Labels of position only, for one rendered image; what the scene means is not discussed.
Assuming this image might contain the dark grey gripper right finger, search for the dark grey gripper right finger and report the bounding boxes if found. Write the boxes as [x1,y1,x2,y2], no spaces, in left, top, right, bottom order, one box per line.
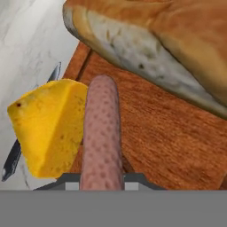
[122,173,165,192]

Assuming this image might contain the yellow cheese wedge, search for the yellow cheese wedge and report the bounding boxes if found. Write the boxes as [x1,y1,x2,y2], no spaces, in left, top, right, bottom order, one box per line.
[6,78,90,179]

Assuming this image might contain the black-handled knife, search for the black-handled knife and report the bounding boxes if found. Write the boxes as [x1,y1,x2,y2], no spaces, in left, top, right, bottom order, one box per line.
[1,61,62,183]

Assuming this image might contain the pink speckled sausage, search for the pink speckled sausage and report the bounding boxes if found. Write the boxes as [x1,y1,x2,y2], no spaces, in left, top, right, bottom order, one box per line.
[79,74,125,192]

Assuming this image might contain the crusty bread loaf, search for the crusty bread loaf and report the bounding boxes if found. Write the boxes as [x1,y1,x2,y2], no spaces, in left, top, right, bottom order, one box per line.
[62,0,227,121]

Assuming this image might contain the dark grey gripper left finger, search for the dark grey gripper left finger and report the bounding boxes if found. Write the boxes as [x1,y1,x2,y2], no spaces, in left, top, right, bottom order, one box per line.
[34,173,82,192]

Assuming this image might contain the brown wooden cutting board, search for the brown wooden cutting board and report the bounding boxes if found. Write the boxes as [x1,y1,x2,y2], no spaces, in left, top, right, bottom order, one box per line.
[56,41,227,192]

